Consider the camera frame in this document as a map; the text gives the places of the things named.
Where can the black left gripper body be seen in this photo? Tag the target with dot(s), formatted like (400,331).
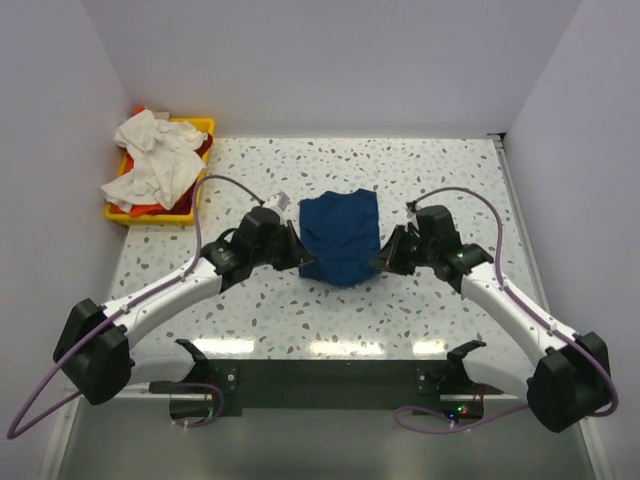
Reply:
(288,244)

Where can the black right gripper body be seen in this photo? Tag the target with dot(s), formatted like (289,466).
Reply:
(403,247)

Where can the blue printed t-shirt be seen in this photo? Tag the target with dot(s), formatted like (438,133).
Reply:
(342,232)

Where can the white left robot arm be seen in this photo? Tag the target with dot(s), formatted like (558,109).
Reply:
(94,347)

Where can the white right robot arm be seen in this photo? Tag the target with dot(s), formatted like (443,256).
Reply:
(570,377)

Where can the red t-shirt in bin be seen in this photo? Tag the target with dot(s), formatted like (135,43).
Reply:
(184,204)

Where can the white crumpled t-shirt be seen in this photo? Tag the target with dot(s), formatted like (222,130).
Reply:
(165,162)

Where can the yellow plastic bin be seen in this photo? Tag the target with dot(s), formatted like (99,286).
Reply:
(170,218)

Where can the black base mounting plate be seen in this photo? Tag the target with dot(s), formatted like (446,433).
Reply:
(231,387)

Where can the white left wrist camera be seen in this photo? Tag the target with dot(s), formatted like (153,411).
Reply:
(277,202)

